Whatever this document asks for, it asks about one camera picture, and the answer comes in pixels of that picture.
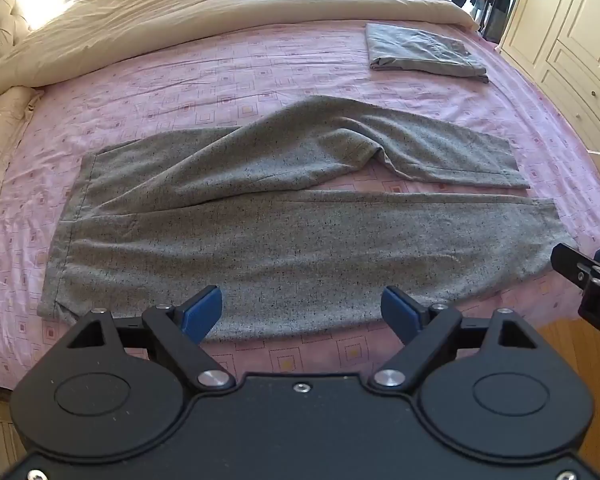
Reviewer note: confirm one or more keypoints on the cream wardrobe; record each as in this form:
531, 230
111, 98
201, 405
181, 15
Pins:
575, 25

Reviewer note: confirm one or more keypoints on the beige satin pillow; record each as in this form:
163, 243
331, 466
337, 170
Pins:
2, 160

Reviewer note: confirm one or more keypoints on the folded plain grey pants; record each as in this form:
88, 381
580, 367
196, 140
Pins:
420, 52

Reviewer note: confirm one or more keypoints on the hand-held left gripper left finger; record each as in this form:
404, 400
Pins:
203, 312

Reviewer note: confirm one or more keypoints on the cream tufted headboard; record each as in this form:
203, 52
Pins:
0, 20

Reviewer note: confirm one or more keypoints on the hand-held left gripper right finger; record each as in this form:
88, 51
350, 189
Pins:
397, 310

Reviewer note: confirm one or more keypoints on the beige duvet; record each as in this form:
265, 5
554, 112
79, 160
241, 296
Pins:
205, 15

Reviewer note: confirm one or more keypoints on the grey speckled pants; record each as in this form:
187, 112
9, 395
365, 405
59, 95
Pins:
280, 240

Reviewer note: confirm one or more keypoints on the pink patterned bed sheet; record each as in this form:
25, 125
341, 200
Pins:
180, 90

